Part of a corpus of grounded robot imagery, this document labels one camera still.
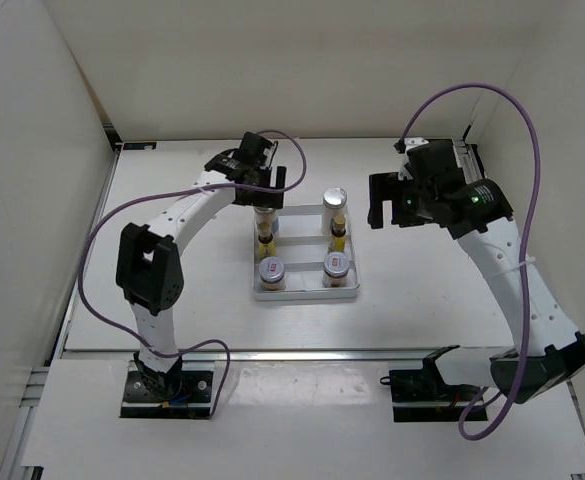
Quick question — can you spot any white shaker bottle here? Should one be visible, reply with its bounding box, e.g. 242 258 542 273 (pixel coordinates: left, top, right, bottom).
254 207 279 237
321 187 348 235

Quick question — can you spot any yellow small bottle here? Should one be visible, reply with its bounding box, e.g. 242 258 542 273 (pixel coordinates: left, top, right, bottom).
328 214 347 253
257 232 276 260

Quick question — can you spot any sauce jar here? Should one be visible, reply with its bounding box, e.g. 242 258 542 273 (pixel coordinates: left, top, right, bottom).
322 251 350 288
258 256 286 291

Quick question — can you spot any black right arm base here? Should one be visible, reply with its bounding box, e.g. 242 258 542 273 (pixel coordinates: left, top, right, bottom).
380 345 498 423

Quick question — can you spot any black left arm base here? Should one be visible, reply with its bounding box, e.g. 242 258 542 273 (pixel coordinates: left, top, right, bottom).
119 362 216 420

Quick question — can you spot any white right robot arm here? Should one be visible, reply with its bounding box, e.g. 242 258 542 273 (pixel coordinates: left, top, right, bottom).
368 140 585 404

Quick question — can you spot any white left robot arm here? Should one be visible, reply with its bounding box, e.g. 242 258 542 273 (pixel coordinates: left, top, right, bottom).
115 132 286 400

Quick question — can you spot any white divided tray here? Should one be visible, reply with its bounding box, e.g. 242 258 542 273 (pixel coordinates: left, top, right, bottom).
253 204 360 302

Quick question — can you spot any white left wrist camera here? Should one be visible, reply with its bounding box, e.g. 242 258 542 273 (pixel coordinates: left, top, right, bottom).
263 141 279 157

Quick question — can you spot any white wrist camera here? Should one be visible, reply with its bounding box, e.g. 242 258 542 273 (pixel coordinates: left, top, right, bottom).
263 141 279 157
404 137 429 151

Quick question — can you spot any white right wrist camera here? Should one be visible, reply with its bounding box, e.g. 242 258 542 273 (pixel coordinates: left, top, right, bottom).
404 137 429 151

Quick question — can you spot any aluminium frame rail front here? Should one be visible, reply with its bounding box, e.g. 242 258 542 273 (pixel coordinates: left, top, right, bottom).
181 349 443 364

